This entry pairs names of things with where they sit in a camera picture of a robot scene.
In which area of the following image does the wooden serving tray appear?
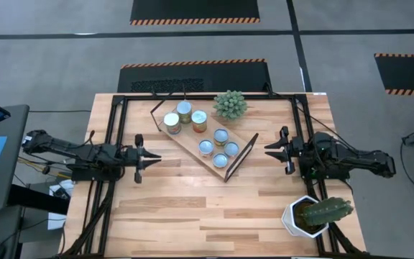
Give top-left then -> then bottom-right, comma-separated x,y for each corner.
149,94 -> 259,183

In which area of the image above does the olive labelled can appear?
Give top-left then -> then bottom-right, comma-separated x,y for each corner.
175,100 -> 193,125

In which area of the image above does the white Saucy O's can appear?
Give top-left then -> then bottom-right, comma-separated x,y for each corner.
198,139 -> 215,158

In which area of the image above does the small silver-lidded can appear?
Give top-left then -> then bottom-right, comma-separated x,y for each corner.
212,153 -> 229,169

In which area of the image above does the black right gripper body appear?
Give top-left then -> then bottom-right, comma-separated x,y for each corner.
280,125 -> 305,176

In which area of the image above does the green and orange labelled can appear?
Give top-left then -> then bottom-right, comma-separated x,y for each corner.
224,141 -> 240,158

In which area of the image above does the green cactus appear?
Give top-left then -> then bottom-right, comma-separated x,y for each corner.
301,196 -> 354,227

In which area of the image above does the white geometric plant pot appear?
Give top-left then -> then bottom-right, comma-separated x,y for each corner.
281,194 -> 330,240

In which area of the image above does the potted green succulent plant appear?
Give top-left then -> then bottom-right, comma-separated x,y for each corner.
213,89 -> 248,121

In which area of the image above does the grey side desk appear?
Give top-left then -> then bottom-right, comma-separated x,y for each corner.
0,104 -> 30,214

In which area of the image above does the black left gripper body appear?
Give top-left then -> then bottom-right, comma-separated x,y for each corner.
123,133 -> 145,184

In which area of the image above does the black mat with striped edge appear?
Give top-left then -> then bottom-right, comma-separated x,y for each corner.
129,0 -> 261,27
116,58 -> 273,94
373,53 -> 414,98

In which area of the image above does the short yellow labelled can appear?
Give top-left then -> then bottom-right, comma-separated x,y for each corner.
213,128 -> 230,147

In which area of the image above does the orange beans labelled can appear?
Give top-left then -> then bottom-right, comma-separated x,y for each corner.
190,109 -> 208,134

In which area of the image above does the blue tomato labelled can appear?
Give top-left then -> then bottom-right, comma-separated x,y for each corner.
162,112 -> 182,136

